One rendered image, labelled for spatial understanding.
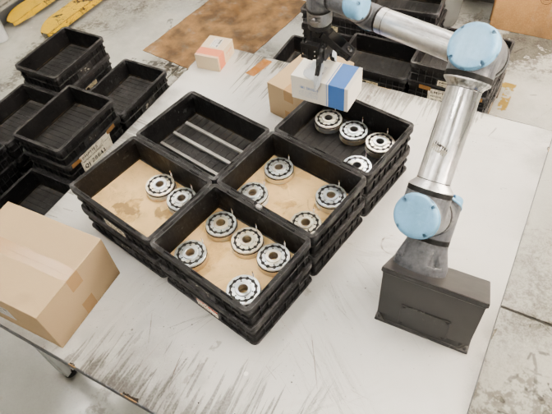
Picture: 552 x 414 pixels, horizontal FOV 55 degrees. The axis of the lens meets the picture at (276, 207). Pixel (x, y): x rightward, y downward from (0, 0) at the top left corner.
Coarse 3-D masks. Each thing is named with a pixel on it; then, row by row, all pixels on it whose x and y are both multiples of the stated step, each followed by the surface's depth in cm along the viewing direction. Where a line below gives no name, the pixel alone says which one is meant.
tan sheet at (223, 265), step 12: (204, 228) 175; (240, 228) 174; (204, 240) 172; (264, 240) 171; (216, 252) 169; (228, 252) 169; (216, 264) 166; (228, 264) 166; (240, 264) 165; (252, 264) 165; (204, 276) 164; (216, 276) 163; (228, 276) 163; (252, 276) 162; (264, 276) 162
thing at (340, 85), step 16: (304, 64) 176; (336, 64) 174; (304, 80) 172; (320, 80) 170; (336, 80) 169; (352, 80) 168; (304, 96) 177; (320, 96) 173; (336, 96) 170; (352, 96) 173
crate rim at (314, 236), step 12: (276, 132) 187; (300, 144) 182; (324, 156) 178; (348, 168) 174; (240, 192) 171; (252, 204) 167; (348, 204) 167; (276, 216) 164; (336, 216) 163; (300, 228) 160; (324, 228) 160; (312, 240) 159
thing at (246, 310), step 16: (208, 192) 172; (224, 192) 171; (192, 208) 169; (304, 240) 158; (192, 272) 153; (288, 272) 153; (208, 288) 151; (272, 288) 149; (240, 304) 145; (256, 304) 146
